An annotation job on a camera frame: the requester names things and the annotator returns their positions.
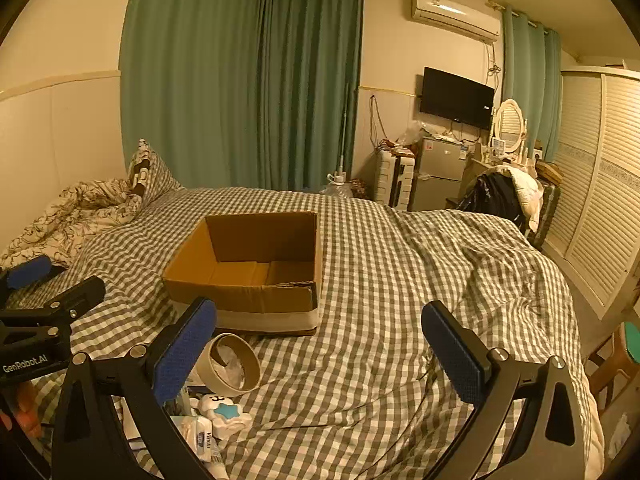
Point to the wide green curtain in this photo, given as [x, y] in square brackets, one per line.
[190, 75]

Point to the person's left hand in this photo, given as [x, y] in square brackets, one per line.
[17, 404]

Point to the small grey fridge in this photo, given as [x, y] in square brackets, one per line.
[437, 175]

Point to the cardboard box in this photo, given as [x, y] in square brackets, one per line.
[240, 300]

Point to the white air conditioner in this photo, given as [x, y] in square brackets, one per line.
[455, 12]

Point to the black wall television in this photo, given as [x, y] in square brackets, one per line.
[455, 95]

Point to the large clear water bottle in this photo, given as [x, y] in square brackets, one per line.
[336, 187]

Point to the brown white patterned cloth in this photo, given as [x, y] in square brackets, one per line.
[140, 176]

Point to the narrow green curtain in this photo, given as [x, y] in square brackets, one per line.
[310, 80]

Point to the white puffy coat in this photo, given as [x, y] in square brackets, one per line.
[527, 190]

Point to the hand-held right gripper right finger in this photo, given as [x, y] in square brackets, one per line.
[456, 355]

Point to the checkered pillow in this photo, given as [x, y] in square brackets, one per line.
[161, 170]

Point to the floral white quilt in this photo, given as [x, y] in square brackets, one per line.
[75, 210]

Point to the green topped wooden stool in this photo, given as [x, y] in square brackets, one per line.
[625, 345]

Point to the thin white pole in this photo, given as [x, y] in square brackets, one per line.
[344, 130]

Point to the white louvred wardrobe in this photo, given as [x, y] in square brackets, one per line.
[605, 175]

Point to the white tissue packet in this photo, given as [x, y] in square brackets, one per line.
[197, 435]

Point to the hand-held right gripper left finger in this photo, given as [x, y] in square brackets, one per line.
[184, 352]

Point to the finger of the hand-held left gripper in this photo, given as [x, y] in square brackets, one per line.
[75, 295]
[29, 271]

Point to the white ribbed suitcase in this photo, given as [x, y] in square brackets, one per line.
[392, 177]

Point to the round clear plastic tub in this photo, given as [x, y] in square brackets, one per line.
[207, 366]

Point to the white oval vanity mirror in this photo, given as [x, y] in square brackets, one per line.
[511, 122]

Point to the green curtain beside wardrobe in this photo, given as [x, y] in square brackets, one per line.
[530, 75]

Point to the clear plastic bag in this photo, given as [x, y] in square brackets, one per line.
[411, 135]

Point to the black jacket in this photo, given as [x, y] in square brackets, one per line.
[492, 197]

